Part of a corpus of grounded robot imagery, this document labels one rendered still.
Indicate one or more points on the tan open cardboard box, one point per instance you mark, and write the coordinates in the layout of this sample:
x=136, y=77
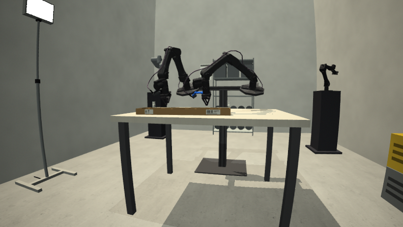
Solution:
x=184, y=111

